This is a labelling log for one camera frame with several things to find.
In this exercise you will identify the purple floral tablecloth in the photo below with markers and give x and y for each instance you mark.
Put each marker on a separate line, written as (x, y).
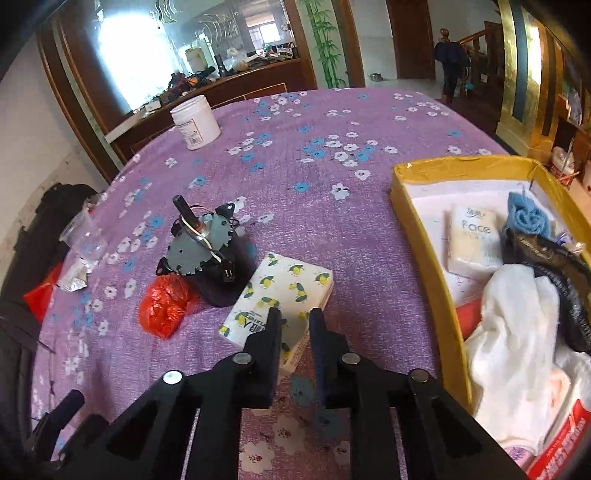
(314, 175)

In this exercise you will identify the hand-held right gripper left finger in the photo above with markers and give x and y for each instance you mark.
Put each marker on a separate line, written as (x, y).
(272, 341)

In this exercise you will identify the black bag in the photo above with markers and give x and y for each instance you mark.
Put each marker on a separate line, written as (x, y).
(46, 217)

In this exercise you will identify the black packet with white pads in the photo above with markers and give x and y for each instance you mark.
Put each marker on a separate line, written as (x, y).
(554, 272)

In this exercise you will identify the white plastic jar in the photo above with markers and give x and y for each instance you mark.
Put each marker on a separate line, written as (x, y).
(196, 122)

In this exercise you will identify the wooden side cabinet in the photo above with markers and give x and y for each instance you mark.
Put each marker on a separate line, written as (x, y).
(572, 152)

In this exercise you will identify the dark jacket on post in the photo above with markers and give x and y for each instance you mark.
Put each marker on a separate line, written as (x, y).
(450, 64)

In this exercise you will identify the clear plastic cup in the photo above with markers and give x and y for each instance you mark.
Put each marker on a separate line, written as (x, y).
(85, 240)

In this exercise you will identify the wooden sideboard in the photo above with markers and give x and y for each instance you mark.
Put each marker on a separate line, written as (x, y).
(221, 87)

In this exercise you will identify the silver foil blister pack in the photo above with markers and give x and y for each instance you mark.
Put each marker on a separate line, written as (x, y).
(74, 279)

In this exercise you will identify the white cloth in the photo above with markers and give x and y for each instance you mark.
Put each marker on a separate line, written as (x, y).
(512, 350)

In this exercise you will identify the lemon print tissue pack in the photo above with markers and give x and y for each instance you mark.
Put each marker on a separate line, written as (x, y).
(281, 286)

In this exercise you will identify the large wall mirror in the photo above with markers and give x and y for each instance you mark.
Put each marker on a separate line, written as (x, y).
(138, 55)

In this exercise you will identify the wooden stair railing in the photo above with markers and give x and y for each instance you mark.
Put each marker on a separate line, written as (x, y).
(482, 60)

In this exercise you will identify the blue towel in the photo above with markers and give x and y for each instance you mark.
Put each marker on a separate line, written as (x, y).
(528, 214)

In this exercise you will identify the small red plastic bag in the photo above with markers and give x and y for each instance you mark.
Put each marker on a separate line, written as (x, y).
(471, 321)

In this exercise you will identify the red shopping bag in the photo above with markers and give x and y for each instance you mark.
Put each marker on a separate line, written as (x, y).
(41, 295)

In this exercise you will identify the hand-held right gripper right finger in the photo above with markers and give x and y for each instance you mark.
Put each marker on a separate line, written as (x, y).
(318, 341)

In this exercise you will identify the brown wooden door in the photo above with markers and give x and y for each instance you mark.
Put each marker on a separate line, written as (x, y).
(411, 41)

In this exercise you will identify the yellow cardboard box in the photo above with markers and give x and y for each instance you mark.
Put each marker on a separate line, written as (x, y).
(425, 240)

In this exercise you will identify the large red plastic bag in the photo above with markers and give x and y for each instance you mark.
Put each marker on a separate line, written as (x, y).
(166, 304)

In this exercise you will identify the black electric motor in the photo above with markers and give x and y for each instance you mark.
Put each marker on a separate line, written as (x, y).
(203, 249)

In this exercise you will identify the white tissue pack red print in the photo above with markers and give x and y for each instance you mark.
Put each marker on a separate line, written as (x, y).
(565, 443)

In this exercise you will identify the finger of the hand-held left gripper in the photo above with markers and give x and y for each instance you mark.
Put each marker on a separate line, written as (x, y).
(68, 404)

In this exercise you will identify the yellow facial tissue pack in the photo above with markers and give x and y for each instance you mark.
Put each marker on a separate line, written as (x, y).
(473, 242)

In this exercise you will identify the gold framed panel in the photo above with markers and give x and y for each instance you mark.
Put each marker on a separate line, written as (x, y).
(521, 69)

